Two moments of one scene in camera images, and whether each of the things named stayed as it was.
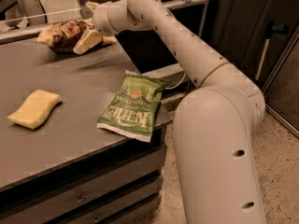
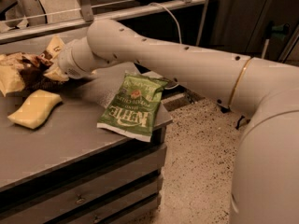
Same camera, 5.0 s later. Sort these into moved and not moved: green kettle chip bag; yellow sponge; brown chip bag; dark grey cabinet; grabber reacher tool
Moved: brown chip bag
Not moved: grabber reacher tool; yellow sponge; dark grey cabinet; green kettle chip bag
